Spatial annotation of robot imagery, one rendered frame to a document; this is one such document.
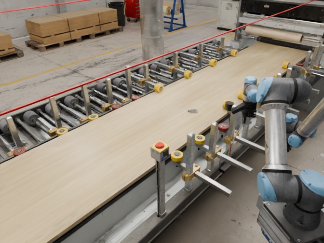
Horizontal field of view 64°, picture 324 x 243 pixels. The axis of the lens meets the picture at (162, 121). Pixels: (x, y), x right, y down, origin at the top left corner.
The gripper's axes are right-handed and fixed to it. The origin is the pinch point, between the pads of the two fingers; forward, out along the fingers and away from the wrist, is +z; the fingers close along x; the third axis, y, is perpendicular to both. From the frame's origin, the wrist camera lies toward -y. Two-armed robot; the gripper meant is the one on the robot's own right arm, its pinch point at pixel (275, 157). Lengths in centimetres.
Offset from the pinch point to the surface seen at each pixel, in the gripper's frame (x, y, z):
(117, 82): 6, -181, -1
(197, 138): -26, -48, -8
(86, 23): 245, -623, 38
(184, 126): -20, -64, -7
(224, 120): 22, -53, 3
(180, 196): -62, -33, 13
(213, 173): -29.1, -29.3, 13.0
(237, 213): 6, -19, 83
